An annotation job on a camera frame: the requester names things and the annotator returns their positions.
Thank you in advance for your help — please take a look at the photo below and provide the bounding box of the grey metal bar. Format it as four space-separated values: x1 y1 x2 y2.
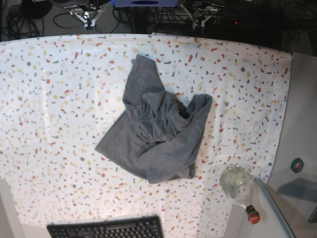
254 178 296 238

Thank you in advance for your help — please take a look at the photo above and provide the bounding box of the terrazzo patterned table cloth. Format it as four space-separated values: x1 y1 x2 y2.
0 34 293 238

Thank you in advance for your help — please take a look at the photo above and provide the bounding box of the clear round glass bottle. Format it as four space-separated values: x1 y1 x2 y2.
220 165 261 225

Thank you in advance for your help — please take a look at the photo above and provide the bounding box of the black computer keyboard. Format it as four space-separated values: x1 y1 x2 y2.
47 216 164 238

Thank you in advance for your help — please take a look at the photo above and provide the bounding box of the green tape roll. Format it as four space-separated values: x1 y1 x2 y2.
290 158 304 173

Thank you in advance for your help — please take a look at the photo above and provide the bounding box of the blue box with oval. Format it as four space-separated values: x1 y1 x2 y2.
110 0 185 7

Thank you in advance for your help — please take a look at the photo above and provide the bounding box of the grey t-shirt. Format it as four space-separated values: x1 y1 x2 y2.
96 55 212 184

